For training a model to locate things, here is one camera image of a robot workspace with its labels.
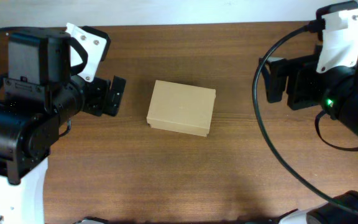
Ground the right black cable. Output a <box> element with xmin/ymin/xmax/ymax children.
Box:
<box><xmin>252</xmin><ymin>20</ymin><xmax>358</xmax><ymax>220</ymax></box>

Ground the cardboard box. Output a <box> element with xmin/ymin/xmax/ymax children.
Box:
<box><xmin>147</xmin><ymin>80</ymin><xmax>216</xmax><ymax>137</ymax></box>

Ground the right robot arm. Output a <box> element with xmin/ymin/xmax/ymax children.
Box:
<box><xmin>252</xmin><ymin>25</ymin><xmax>358</xmax><ymax>223</ymax></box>

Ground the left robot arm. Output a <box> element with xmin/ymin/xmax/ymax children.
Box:
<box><xmin>0</xmin><ymin>24</ymin><xmax>126</xmax><ymax>223</ymax></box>

